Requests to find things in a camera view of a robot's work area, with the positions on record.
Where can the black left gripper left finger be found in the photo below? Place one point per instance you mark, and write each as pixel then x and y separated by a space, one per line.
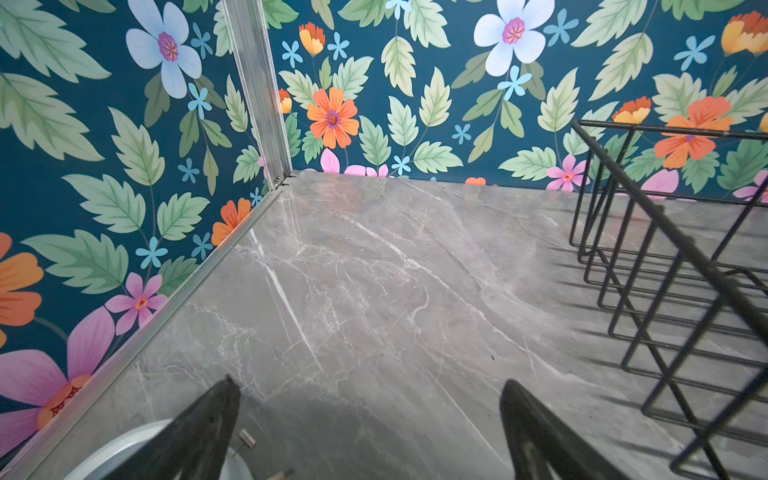
pixel 194 445

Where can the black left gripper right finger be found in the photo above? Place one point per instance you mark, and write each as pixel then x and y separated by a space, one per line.
pixel 542 446

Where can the white alarm clock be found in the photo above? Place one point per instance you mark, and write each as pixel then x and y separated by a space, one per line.
pixel 108 458

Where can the black wire dish rack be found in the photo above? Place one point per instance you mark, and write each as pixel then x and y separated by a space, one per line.
pixel 670 228

